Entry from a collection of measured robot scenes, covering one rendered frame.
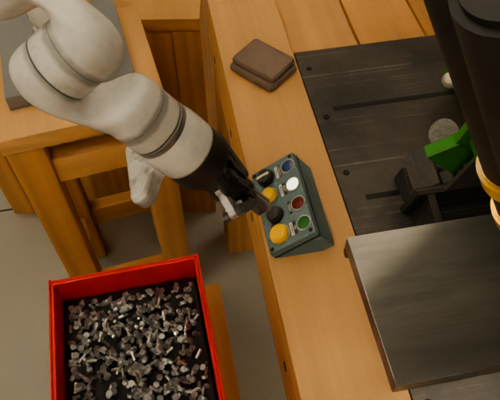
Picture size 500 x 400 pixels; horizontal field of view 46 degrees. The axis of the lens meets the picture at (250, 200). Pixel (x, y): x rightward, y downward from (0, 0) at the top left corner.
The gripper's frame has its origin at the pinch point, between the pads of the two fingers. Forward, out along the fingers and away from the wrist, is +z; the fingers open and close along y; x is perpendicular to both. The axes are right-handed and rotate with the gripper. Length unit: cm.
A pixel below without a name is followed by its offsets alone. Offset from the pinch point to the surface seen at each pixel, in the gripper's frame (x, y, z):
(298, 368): 7.0, -16.9, 13.0
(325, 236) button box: -2.4, -0.3, 14.1
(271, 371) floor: 52, 20, 89
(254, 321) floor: 52, 36, 87
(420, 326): -13.1, -24.5, -0.5
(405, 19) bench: -28, 50, 34
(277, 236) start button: 3.0, 1.0, 9.8
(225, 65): 3.4, 41.9, 10.4
